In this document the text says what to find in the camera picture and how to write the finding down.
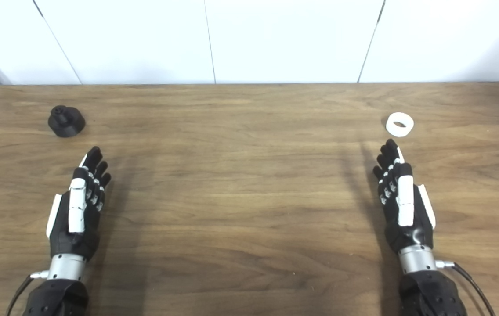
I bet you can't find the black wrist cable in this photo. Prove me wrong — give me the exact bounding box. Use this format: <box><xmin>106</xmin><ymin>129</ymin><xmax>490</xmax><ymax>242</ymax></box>
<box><xmin>6</xmin><ymin>271</ymin><xmax>50</xmax><ymax>316</ymax></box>
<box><xmin>435</xmin><ymin>260</ymin><xmax>496</xmax><ymax>316</ymax></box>

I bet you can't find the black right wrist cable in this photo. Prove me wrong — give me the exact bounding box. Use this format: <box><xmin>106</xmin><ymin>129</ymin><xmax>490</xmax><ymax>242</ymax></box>
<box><xmin>435</xmin><ymin>260</ymin><xmax>496</xmax><ymax>316</ymax></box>

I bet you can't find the round black part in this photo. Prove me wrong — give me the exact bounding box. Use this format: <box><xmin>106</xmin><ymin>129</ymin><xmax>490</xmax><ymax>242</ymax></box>
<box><xmin>48</xmin><ymin>105</ymin><xmax>86</xmax><ymax>138</ymax></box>

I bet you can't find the white ring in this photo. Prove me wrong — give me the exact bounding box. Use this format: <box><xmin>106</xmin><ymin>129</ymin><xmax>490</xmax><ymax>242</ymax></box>
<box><xmin>385</xmin><ymin>112</ymin><xmax>414</xmax><ymax>137</ymax></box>

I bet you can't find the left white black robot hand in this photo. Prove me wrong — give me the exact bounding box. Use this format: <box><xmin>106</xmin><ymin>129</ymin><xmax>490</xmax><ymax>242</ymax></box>
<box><xmin>46</xmin><ymin>146</ymin><xmax>112</xmax><ymax>262</ymax></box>

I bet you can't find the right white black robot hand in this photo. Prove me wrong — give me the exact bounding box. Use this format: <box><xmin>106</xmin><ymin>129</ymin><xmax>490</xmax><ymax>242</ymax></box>
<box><xmin>372</xmin><ymin>139</ymin><xmax>436</xmax><ymax>255</ymax></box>

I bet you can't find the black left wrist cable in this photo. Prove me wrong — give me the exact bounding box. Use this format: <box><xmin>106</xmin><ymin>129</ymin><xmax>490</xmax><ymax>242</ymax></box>
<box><xmin>6</xmin><ymin>271</ymin><xmax>50</xmax><ymax>316</ymax></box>

